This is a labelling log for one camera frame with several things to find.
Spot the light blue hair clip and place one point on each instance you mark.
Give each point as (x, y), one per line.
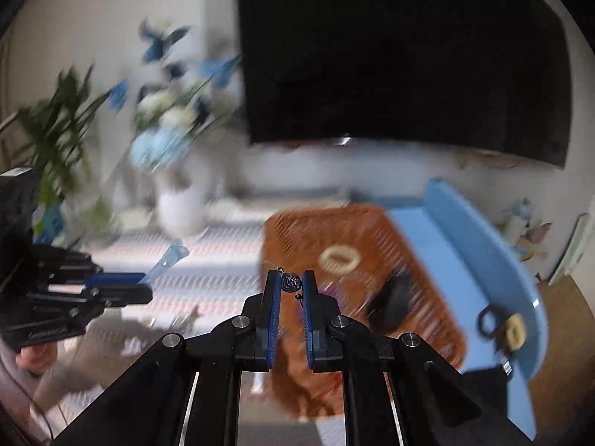
(167, 260)

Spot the black monitor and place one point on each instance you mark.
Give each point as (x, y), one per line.
(395, 55)

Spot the person's left hand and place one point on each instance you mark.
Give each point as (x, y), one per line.
(31, 357)

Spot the blue and white artificial flowers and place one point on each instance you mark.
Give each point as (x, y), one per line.
(153, 148)

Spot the black wrist watch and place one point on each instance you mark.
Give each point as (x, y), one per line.
(393, 302)

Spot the green bamboo plant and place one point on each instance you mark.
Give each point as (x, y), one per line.
(60, 125)

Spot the brown wicker basket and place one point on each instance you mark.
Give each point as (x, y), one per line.
(297, 237)

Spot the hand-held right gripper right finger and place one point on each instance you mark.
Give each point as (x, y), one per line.
(309, 323)

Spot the black pendant earring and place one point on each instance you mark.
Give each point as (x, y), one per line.
(289, 282)

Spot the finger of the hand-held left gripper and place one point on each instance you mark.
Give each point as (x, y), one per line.
(128, 296)
(116, 279)

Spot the white ribbed ceramic vase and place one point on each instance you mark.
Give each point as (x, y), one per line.
(179, 209)

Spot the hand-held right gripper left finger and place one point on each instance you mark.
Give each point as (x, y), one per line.
(274, 316)

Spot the small pastel figurine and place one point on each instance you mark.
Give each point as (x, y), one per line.
(520, 227)

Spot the white flat board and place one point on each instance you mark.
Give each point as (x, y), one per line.
(574, 246)

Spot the striped woven table mat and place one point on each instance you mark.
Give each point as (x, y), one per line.
(209, 269)

